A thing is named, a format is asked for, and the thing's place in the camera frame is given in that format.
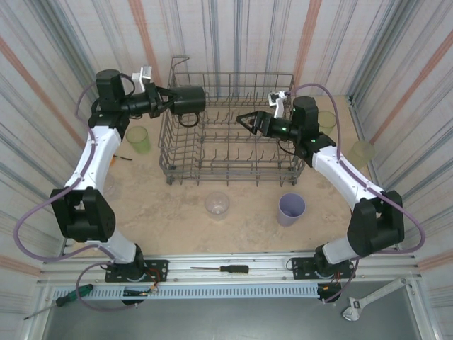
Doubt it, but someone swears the silver adjustable wrench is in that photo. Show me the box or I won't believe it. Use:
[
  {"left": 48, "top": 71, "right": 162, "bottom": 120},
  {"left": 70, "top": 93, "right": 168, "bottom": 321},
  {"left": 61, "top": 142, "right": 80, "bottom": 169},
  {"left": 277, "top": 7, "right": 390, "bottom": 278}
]
[{"left": 341, "top": 278, "right": 408, "bottom": 322}]

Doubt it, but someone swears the aluminium mounting rail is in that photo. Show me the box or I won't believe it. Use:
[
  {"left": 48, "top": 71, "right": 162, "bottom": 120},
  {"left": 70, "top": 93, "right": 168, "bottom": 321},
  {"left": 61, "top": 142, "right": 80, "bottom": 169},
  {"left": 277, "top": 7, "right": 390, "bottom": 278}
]
[{"left": 37, "top": 251, "right": 424, "bottom": 286}]

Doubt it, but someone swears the black ceramic mug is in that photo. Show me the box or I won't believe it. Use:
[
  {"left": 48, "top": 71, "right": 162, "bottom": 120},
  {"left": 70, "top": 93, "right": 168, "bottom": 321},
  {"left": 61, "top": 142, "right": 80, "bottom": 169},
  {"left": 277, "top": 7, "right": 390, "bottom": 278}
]
[{"left": 169, "top": 86, "right": 207, "bottom": 128}]

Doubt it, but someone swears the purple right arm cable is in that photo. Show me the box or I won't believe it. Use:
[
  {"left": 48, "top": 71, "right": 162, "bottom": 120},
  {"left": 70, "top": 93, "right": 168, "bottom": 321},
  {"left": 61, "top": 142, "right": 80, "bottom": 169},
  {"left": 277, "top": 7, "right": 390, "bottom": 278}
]
[{"left": 289, "top": 82, "right": 425, "bottom": 305}]

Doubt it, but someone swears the pale yellow-green translucent cup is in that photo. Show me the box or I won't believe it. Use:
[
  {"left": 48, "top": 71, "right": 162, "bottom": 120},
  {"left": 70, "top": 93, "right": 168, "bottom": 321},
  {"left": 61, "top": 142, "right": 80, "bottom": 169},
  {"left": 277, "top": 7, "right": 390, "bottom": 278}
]
[{"left": 348, "top": 140, "right": 376, "bottom": 169}]

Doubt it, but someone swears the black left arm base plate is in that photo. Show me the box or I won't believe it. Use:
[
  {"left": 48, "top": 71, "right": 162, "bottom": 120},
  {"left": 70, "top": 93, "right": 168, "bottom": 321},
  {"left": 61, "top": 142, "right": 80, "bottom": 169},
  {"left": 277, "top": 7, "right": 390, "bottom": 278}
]
[{"left": 105, "top": 259, "right": 169, "bottom": 283}]

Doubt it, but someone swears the purple plastic cup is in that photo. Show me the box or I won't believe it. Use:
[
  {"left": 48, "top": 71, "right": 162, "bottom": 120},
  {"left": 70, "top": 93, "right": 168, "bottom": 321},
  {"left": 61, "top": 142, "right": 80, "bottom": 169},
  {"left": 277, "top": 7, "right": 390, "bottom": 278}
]
[{"left": 277, "top": 192, "right": 306, "bottom": 227}]

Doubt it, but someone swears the black cable connector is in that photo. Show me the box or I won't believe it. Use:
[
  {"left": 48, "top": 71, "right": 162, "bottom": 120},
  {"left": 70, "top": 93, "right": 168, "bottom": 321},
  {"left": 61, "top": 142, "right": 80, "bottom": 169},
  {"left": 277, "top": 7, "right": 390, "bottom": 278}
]
[{"left": 317, "top": 282, "right": 343, "bottom": 304}]

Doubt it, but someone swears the green translucent cup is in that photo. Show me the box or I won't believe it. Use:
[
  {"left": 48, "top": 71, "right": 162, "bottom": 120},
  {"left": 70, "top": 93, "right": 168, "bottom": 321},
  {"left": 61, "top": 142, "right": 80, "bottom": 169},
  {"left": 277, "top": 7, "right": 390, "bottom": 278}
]
[
  {"left": 317, "top": 110, "right": 337, "bottom": 136},
  {"left": 126, "top": 125, "right": 152, "bottom": 155}
]

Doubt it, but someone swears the black handled screwdriver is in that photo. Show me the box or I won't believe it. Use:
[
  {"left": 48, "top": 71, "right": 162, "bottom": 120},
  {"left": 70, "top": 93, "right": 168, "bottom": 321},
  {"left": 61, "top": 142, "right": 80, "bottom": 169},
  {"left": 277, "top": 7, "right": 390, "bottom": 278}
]
[{"left": 190, "top": 264, "right": 251, "bottom": 274}]

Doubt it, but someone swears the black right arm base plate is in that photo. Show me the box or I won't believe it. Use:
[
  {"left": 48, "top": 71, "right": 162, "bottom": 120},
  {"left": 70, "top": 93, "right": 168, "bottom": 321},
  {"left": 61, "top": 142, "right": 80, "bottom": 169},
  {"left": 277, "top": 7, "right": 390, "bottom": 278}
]
[{"left": 292, "top": 256, "right": 357, "bottom": 283}]

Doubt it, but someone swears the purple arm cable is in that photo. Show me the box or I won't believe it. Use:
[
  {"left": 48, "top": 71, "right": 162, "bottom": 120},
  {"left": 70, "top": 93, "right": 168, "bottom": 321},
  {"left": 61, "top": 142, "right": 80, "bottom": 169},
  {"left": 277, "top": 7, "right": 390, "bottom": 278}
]
[
  {"left": 289, "top": 82, "right": 425, "bottom": 305},
  {"left": 13, "top": 72, "right": 142, "bottom": 311}
]

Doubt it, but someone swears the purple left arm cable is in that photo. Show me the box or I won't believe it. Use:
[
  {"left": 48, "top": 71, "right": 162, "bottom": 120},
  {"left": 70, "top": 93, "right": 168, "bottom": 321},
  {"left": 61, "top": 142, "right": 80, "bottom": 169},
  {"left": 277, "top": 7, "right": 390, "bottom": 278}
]
[{"left": 13, "top": 72, "right": 142, "bottom": 311}]

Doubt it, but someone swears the white slotted cable duct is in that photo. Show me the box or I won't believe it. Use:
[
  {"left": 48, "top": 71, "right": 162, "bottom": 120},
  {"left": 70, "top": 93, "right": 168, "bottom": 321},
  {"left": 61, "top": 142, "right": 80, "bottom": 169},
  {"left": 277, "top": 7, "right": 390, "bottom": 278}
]
[{"left": 52, "top": 285, "right": 321, "bottom": 302}]

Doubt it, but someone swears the green handled screwdriver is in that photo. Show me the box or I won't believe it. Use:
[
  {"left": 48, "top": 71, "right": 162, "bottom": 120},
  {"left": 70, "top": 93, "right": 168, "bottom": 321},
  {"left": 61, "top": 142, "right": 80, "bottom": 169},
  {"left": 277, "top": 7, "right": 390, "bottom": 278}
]
[{"left": 23, "top": 283, "right": 93, "bottom": 321}]

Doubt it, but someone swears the grey wire dish rack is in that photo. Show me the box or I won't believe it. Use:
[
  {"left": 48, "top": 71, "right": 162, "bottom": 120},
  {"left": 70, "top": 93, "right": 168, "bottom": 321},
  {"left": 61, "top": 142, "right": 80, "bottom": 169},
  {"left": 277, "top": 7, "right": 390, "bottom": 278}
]
[{"left": 157, "top": 55, "right": 306, "bottom": 187}]

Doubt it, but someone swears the clear faceted plastic cup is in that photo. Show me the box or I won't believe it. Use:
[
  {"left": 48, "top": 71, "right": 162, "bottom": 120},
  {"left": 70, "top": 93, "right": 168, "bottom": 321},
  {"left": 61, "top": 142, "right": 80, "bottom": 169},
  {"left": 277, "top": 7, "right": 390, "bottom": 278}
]
[{"left": 204, "top": 191, "right": 231, "bottom": 221}]

